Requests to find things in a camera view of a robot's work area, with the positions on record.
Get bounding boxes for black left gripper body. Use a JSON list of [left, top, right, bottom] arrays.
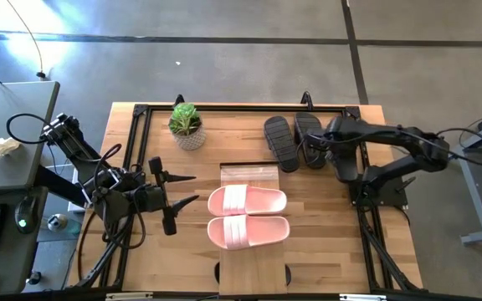
[[134, 156, 178, 237]]

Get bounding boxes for light grey desk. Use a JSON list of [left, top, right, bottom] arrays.
[[0, 80, 61, 192]]

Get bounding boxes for silver metal bracket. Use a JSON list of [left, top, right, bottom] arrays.
[[105, 292, 154, 301], [339, 293, 388, 301]]

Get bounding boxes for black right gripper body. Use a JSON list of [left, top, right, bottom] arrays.
[[327, 117, 359, 184]]

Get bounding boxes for white paper sheet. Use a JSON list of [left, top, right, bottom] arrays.
[[67, 166, 96, 213]]

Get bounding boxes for thin floor cable with plug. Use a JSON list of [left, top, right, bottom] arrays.
[[5, 0, 49, 81]]

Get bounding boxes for black rubber slide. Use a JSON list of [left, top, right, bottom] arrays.
[[294, 111, 328, 171], [263, 115, 301, 174]]

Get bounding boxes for wooden shelf with wire legs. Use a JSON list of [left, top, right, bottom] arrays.
[[218, 161, 289, 296]]

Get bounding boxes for silver round cap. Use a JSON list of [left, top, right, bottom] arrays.
[[47, 213, 69, 233]]

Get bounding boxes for succulent in patterned white pot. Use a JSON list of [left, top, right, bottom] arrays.
[[167, 102, 208, 151]]

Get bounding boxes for crumpled white tissue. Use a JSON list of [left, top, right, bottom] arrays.
[[0, 136, 22, 162]]

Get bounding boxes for pink rubber slide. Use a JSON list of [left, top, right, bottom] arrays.
[[206, 214, 291, 251], [207, 183, 288, 217]]

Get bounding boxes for black cable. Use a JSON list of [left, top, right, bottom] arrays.
[[76, 202, 100, 282], [433, 126, 482, 167], [5, 112, 56, 145]]

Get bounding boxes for black computer mouse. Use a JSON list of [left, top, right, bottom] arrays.
[[13, 195, 39, 235]]

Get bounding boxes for dark grey desk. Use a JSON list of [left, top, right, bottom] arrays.
[[0, 186, 50, 296]]

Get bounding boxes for black aluminium frame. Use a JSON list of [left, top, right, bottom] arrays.
[[68, 90, 424, 293]]

